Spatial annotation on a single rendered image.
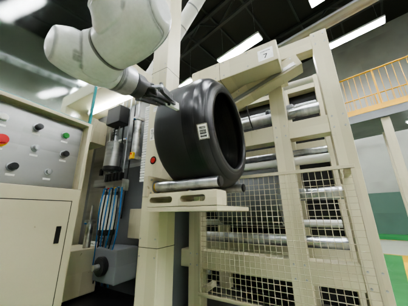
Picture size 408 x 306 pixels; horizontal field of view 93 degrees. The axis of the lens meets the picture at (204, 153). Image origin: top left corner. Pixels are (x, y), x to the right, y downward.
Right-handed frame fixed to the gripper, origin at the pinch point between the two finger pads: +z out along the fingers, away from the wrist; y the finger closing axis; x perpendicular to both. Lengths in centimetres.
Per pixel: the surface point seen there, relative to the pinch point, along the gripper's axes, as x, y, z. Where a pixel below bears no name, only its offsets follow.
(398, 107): -110, -234, 528
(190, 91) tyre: -6.5, -5.2, 6.3
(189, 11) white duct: -122, 29, 71
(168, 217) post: 47, 25, 24
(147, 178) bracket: 27.2, 23.0, 7.9
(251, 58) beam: -44, -21, 56
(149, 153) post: 11.7, 34.7, 21.6
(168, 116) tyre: 3.0, 4.9, 3.1
